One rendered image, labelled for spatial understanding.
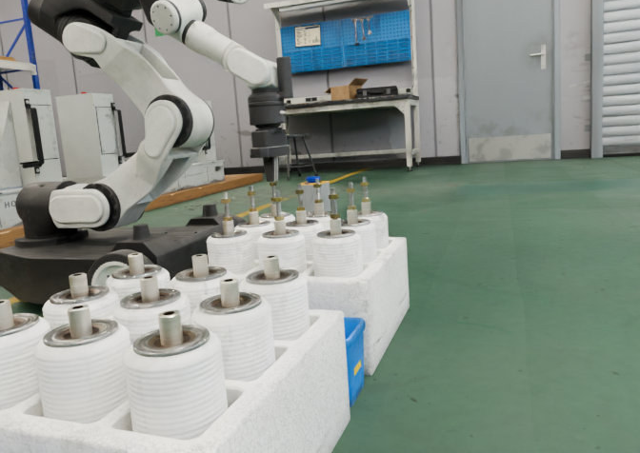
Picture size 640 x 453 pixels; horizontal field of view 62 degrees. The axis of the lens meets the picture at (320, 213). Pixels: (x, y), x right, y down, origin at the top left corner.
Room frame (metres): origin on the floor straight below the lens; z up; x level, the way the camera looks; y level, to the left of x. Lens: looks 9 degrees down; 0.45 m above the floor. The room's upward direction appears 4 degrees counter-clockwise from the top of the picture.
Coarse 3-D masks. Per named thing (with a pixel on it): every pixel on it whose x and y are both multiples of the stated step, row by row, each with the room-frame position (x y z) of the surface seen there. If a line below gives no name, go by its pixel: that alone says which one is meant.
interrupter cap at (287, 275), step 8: (256, 272) 0.76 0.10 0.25; (264, 272) 0.76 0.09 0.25; (280, 272) 0.75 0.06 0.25; (288, 272) 0.75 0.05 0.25; (296, 272) 0.74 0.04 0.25; (248, 280) 0.72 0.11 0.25; (256, 280) 0.72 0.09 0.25; (264, 280) 0.71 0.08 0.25; (272, 280) 0.71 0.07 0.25; (280, 280) 0.70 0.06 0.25; (288, 280) 0.71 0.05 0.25
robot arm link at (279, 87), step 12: (276, 60) 1.30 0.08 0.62; (288, 60) 1.30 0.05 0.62; (276, 72) 1.32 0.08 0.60; (288, 72) 1.30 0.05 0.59; (276, 84) 1.31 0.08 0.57; (288, 84) 1.29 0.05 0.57; (252, 96) 1.29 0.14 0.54; (264, 96) 1.28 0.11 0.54; (276, 96) 1.29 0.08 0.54; (288, 96) 1.29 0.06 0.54
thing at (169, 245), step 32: (32, 192) 1.62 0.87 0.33; (32, 224) 1.60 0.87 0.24; (192, 224) 1.65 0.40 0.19; (0, 256) 1.54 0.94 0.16; (32, 256) 1.44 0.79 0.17; (64, 256) 1.41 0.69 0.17; (96, 256) 1.38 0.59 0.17; (160, 256) 1.30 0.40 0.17; (32, 288) 1.42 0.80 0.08; (64, 288) 1.38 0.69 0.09
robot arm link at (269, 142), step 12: (252, 108) 1.29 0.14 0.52; (264, 108) 1.28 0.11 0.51; (276, 108) 1.29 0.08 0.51; (252, 120) 1.29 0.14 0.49; (264, 120) 1.28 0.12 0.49; (276, 120) 1.29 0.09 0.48; (252, 132) 1.29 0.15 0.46; (264, 132) 1.28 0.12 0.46; (276, 132) 1.31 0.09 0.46; (252, 144) 1.30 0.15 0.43; (264, 144) 1.28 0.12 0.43; (276, 144) 1.31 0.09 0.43; (252, 156) 1.27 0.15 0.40; (264, 156) 1.27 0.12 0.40
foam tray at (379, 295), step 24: (312, 264) 1.09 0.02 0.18; (384, 264) 1.06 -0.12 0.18; (312, 288) 0.96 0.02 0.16; (336, 288) 0.94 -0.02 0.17; (360, 288) 0.93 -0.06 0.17; (384, 288) 1.04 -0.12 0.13; (408, 288) 1.28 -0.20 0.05; (360, 312) 0.93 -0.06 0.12; (384, 312) 1.03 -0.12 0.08; (384, 336) 1.02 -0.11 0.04
